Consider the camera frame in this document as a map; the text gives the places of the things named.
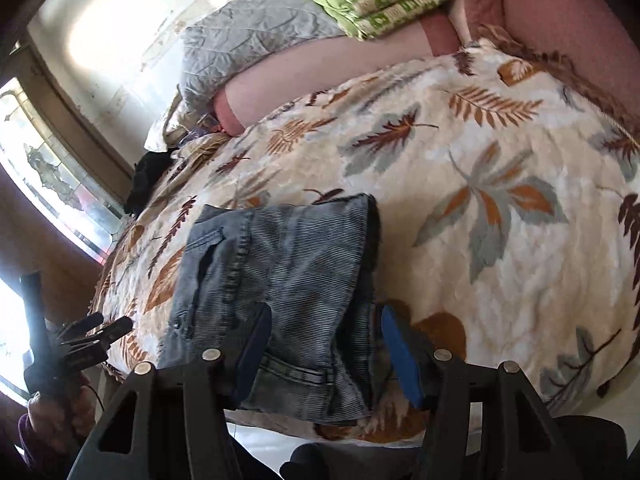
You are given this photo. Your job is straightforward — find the dark cloth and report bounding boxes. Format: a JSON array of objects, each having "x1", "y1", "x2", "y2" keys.
[{"x1": 124, "y1": 150, "x2": 173, "y2": 218}]

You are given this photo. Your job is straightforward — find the person's left forearm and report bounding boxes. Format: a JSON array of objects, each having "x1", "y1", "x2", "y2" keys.
[{"x1": 14, "y1": 410, "x2": 56, "y2": 480}]

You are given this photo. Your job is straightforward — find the purple printed cloth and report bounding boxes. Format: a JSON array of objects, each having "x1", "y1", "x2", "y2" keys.
[{"x1": 180, "y1": 112, "x2": 223, "y2": 143}]

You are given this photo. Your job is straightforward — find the window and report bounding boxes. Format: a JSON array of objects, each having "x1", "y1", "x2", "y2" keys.
[{"x1": 0, "y1": 77, "x2": 126, "y2": 266}]

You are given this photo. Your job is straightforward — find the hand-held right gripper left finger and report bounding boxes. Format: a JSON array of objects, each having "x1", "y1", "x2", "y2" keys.
[{"x1": 65, "y1": 304, "x2": 274, "y2": 480}]

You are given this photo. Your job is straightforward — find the blue denim pants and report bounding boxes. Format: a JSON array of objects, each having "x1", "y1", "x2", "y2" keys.
[{"x1": 157, "y1": 192, "x2": 388, "y2": 423}]

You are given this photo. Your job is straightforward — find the cream cloth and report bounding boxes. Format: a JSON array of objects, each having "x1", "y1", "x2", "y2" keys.
[{"x1": 144, "y1": 85, "x2": 221, "y2": 153}]

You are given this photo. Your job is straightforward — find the pink bolster pillow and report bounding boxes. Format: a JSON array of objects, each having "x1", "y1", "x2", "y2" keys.
[{"x1": 215, "y1": 10, "x2": 461, "y2": 137}]

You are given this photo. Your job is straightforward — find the pink cushion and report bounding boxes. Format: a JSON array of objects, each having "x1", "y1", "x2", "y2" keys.
[{"x1": 450, "y1": 0, "x2": 640, "y2": 106}]

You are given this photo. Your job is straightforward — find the green patterned quilt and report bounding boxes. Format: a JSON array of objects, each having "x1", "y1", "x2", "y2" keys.
[{"x1": 282, "y1": 0, "x2": 468, "y2": 43}]

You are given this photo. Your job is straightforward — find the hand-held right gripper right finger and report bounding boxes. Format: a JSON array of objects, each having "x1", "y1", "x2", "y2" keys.
[{"x1": 379, "y1": 305, "x2": 586, "y2": 480}]

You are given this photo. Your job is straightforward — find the grey quilted pillow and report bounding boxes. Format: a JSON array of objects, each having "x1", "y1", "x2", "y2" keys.
[{"x1": 177, "y1": 0, "x2": 348, "y2": 113}]

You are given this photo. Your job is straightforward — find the person's left hand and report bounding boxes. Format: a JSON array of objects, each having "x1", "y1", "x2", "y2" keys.
[{"x1": 27, "y1": 387, "x2": 99, "y2": 461}]

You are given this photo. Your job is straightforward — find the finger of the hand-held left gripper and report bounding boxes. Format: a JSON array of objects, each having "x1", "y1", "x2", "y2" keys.
[
  {"x1": 65, "y1": 316, "x2": 135, "y2": 356},
  {"x1": 55, "y1": 312, "x2": 106, "y2": 343}
]

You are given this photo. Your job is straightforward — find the leaf print blanket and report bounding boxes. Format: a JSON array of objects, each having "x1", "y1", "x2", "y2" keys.
[{"x1": 87, "y1": 35, "x2": 640, "y2": 446}]

